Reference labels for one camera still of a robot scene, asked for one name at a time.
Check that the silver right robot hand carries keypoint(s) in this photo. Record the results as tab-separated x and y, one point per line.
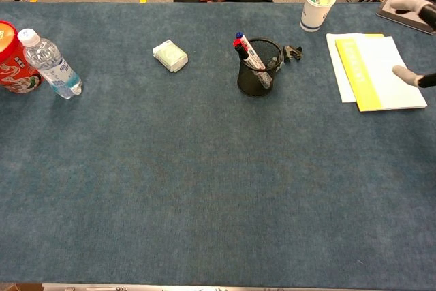
408	4

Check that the blue cap whiteboard marker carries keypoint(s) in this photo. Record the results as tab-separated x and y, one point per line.
239	35

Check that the black cap whiteboard marker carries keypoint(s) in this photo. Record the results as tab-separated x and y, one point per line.
242	53

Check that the red cap whiteboard marker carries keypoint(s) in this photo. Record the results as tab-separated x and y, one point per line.
237	43

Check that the black mesh pen holder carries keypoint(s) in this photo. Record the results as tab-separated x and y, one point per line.
250	86

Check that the yellow Lexicon notepad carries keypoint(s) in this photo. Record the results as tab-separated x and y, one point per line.
381	66

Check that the white paper cup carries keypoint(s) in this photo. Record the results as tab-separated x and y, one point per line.
315	15

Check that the white paper sheet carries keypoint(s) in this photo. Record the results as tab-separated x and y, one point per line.
335	66

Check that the small grey green eraser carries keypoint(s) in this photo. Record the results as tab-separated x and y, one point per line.
273	62

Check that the green white tissue pack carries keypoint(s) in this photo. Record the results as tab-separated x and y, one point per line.
170	56

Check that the blue felt table cloth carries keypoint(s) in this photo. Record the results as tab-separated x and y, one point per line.
136	185

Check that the clear plastic water bottle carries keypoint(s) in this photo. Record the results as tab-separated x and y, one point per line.
51	62

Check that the red instant noodle cup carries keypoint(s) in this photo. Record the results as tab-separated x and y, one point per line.
13	69

